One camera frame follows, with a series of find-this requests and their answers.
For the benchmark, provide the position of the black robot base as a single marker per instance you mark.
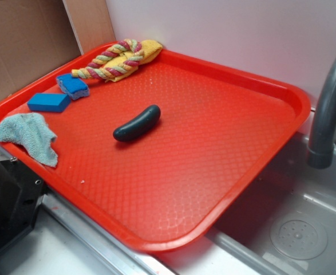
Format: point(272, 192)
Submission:
point(21, 192)

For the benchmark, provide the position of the yellow folded cloth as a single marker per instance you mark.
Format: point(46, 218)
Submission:
point(144, 53)

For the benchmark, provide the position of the light blue cloth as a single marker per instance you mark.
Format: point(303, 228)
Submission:
point(30, 131)

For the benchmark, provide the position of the red plastic tray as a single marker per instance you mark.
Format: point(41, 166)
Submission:
point(219, 127)

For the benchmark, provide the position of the dark green toy cucumber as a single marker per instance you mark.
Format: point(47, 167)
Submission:
point(139, 125)

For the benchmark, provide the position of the blue sponge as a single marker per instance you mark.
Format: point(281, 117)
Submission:
point(73, 87)

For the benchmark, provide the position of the blue rectangular block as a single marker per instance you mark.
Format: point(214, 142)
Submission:
point(49, 102)

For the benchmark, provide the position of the grey plastic sink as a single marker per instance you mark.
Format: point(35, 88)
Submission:
point(283, 223)

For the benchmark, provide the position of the grey faucet spout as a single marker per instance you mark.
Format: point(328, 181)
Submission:
point(322, 138)

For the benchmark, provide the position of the brown cardboard panel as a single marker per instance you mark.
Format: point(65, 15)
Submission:
point(37, 37)

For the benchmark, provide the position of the multicolour braided rope toy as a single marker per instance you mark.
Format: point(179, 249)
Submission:
point(93, 71)

